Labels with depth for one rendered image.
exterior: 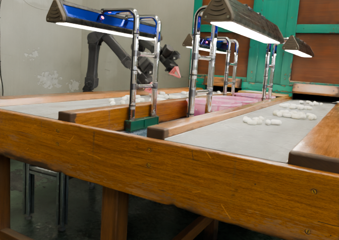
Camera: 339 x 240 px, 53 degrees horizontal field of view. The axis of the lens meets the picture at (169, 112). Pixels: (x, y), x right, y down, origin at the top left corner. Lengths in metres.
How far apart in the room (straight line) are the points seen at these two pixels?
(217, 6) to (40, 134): 0.65
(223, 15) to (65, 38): 3.52
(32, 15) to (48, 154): 2.93
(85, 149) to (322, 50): 1.94
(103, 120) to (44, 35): 2.94
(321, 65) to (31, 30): 2.82
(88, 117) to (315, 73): 1.81
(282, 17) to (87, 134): 1.94
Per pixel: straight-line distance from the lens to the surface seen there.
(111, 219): 1.06
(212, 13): 0.86
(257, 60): 2.63
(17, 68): 3.79
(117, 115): 1.21
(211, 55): 1.25
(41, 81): 4.01
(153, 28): 1.61
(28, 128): 1.16
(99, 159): 0.96
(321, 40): 2.57
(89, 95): 1.65
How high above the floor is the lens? 0.92
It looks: 8 degrees down
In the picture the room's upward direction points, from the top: 4 degrees clockwise
